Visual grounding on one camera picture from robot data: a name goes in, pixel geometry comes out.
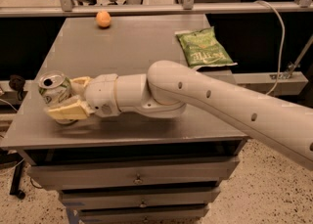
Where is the bottom drawer with knob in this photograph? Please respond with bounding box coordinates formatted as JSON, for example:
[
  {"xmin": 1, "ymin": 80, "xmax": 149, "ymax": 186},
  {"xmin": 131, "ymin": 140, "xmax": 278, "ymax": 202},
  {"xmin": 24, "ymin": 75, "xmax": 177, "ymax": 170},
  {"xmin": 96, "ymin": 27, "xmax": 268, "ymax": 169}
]
[{"xmin": 79, "ymin": 204, "xmax": 208, "ymax": 224}]

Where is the orange fruit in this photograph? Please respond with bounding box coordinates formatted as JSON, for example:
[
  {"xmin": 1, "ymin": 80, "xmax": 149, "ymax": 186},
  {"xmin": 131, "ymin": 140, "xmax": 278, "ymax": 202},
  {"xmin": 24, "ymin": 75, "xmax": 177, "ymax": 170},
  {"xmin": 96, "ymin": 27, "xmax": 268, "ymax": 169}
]
[{"xmin": 96, "ymin": 11, "xmax": 112, "ymax": 28}]

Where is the green chip bag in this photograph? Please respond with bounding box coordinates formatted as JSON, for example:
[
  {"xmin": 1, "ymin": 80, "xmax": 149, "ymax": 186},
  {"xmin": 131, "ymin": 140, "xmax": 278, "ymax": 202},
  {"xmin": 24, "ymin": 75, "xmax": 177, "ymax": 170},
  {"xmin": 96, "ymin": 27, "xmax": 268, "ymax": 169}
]
[{"xmin": 175, "ymin": 27, "xmax": 236, "ymax": 69}]

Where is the black cable clump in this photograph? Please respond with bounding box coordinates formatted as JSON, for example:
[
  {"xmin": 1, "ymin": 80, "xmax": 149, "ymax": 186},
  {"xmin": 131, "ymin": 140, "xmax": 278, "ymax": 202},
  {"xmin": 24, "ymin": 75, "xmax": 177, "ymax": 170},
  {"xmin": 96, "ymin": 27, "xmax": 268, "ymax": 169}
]
[{"xmin": 9, "ymin": 74, "xmax": 25, "ymax": 101}]

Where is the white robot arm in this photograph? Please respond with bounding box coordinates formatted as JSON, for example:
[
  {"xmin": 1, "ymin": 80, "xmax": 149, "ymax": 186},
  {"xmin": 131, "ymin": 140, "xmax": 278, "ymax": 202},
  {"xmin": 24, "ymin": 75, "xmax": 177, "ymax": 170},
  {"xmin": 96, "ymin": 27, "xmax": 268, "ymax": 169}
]
[{"xmin": 46, "ymin": 61, "xmax": 313, "ymax": 170}]

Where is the black desk leg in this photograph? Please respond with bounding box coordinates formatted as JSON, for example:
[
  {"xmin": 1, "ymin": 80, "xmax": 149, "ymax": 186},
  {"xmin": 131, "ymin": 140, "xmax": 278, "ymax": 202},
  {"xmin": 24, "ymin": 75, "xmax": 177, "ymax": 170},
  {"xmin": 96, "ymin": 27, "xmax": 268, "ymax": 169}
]
[{"xmin": 10, "ymin": 160, "xmax": 25, "ymax": 200}]

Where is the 7up soda can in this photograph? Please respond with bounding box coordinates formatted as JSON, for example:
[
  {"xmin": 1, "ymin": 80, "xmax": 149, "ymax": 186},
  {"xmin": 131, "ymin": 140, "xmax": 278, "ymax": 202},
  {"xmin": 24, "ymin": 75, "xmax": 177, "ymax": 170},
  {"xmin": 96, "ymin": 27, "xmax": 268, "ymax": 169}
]
[{"xmin": 38, "ymin": 70, "xmax": 71, "ymax": 112}]

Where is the grey drawer cabinet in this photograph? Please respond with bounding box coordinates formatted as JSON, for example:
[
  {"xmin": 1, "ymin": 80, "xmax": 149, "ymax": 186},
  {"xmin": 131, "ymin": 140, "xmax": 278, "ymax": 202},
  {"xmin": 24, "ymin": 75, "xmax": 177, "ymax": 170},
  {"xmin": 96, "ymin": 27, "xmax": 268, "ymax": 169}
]
[{"xmin": 0, "ymin": 14, "xmax": 260, "ymax": 224}]

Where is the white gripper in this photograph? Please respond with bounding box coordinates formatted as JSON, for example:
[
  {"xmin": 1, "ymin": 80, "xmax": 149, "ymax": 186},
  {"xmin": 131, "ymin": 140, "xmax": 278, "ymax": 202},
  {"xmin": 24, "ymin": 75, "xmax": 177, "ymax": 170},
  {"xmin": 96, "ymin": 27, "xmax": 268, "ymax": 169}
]
[{"xmin": 45, "ymin": 73, "xmax": 119, "ymax": 120}]

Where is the drawer with knob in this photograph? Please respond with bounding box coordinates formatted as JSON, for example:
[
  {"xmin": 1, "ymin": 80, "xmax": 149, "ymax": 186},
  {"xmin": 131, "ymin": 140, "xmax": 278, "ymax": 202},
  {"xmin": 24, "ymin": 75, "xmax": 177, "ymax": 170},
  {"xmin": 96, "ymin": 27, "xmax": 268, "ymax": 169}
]
[
  {"xmin": 61, "ymin": 187, "xmax": 220, "ymax": 210},
  {"xmin": 79, "ymin": 204, "xmax": 208, "ymax": 224},
  {"xmin": 28, "ymin": 157, "xmax": 239, "ymax": 190}
]

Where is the middle drawer with knob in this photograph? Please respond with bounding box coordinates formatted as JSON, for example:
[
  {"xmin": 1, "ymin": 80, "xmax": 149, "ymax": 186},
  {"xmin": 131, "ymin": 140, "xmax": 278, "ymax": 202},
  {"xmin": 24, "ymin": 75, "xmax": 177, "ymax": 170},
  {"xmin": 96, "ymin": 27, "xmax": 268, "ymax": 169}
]
[{"xmin": 61, "ymin": 187, "xmax": 220, "ymax": 210}]

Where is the top drawer with knob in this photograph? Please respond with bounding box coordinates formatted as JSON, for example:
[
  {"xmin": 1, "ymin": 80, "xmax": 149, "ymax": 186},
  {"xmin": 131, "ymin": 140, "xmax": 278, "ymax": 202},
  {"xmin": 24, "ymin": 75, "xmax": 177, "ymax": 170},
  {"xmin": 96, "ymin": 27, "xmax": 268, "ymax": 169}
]
[{"xmin": 28, "ymin": 157, "xmax": 239, "ymax": 190}]

